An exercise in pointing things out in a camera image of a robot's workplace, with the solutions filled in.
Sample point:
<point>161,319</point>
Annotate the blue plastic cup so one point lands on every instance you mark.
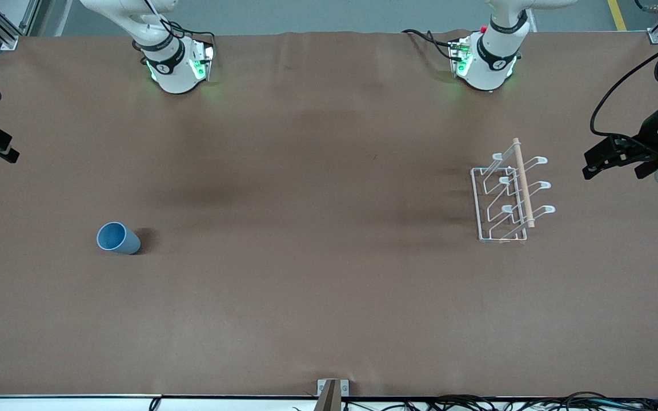
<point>119,238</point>

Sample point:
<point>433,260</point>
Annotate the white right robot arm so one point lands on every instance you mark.
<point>172,63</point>

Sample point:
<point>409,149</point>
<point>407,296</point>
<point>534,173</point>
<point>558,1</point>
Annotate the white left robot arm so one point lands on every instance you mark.
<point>492,60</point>

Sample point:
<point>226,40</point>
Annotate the brown table cover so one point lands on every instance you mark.
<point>329,285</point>

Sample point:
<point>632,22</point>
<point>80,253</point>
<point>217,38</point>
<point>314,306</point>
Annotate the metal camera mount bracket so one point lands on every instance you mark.
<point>332,394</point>

